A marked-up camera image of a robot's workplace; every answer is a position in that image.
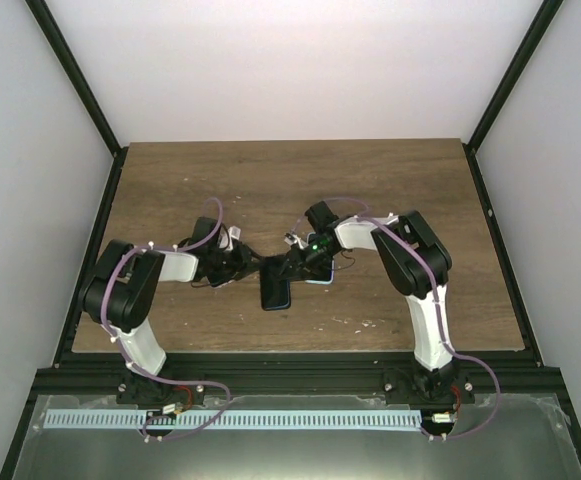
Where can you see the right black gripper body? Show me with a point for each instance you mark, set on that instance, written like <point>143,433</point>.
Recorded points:
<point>297,259</point>

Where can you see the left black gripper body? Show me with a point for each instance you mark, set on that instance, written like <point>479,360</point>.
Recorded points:
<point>231,266</point>

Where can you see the black phone case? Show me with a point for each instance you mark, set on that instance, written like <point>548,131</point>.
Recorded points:
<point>290,300</point>

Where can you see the light blue phone case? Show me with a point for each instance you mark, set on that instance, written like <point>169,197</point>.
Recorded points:
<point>325,280</point>

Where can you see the pink-edged black phone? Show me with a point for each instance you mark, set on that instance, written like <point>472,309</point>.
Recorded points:
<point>219,283</point>

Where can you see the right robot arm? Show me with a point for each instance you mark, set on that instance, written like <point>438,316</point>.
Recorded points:
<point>417,265</point>

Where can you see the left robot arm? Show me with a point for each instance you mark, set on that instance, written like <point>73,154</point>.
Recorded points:
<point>119,290</point>

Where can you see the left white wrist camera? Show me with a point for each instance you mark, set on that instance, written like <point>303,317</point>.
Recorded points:
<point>229,238</point>

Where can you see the light blue slotted cable duct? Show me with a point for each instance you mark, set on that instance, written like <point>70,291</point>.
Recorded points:
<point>385,420</point>

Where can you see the black aluminium frame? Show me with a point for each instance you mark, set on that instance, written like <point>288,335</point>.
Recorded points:
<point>521,371</point>

